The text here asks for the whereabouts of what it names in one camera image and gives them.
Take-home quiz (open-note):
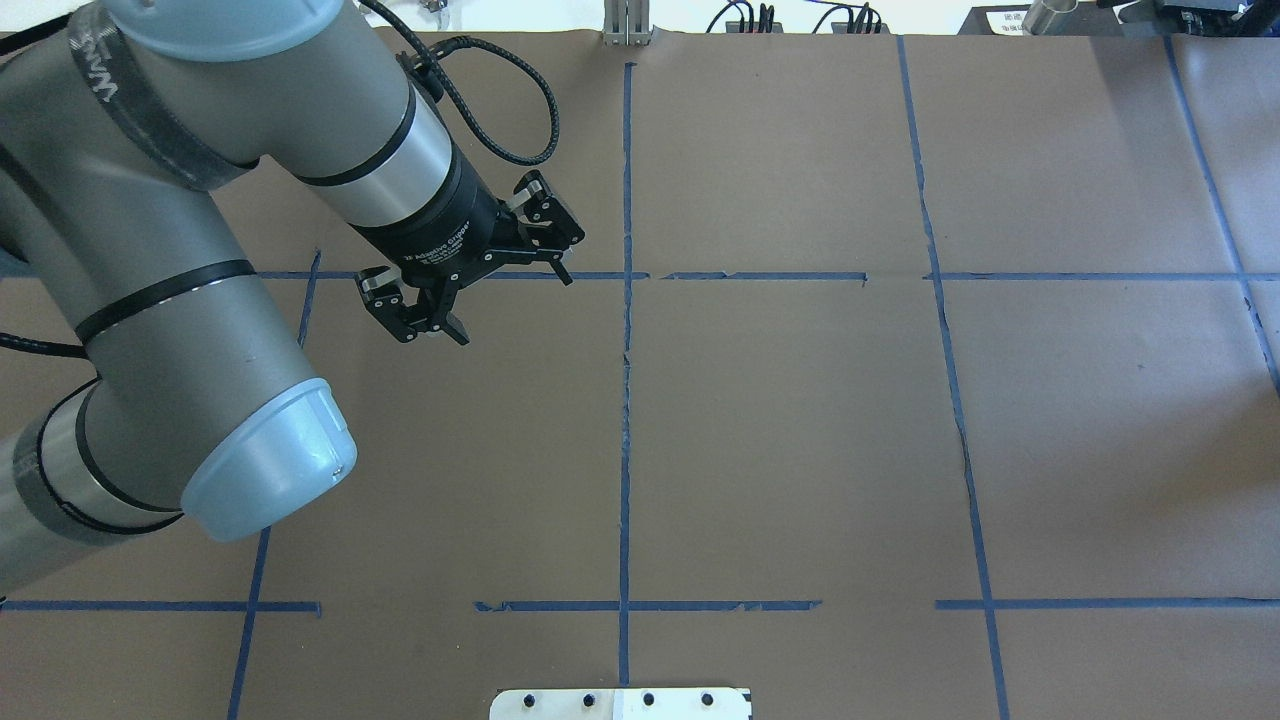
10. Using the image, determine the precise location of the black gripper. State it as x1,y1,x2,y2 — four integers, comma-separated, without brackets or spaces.
352,146,585,346

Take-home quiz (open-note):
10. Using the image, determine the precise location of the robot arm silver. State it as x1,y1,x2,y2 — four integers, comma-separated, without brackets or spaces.
3,1,584,594

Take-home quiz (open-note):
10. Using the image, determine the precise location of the small metal cup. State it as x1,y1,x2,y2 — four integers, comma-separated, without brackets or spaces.
1021,0,1079,36

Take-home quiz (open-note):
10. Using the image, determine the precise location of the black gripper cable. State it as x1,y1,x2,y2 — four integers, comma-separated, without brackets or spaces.
355,0,561,167

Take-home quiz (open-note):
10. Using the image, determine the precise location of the aluminium frame post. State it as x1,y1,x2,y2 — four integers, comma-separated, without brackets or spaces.
602,0,653,47

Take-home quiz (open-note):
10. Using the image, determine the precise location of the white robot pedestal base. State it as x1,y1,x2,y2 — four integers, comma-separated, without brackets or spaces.
488,687,754,719

